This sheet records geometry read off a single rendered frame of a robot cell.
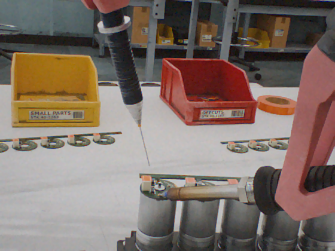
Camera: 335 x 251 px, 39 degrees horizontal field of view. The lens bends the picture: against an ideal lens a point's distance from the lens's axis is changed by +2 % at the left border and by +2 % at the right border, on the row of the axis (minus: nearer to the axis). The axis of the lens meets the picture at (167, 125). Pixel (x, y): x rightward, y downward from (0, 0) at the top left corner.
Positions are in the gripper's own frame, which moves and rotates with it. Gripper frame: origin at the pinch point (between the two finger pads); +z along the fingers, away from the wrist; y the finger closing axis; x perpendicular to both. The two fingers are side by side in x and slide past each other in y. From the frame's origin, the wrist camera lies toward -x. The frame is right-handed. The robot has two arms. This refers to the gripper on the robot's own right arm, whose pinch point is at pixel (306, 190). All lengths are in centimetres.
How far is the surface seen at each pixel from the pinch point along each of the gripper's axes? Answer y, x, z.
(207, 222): -2.1, -2.9, 7.9
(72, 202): -2.6, -12.5, 18.2
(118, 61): 3.8, -10.5, 0.2
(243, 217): -3.7, -1.7, 6.8
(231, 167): -19.3, -7.8, 15.5
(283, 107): -40.4, -12.5, 16.5
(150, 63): -185, -122, 121
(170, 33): -337, -209, 180
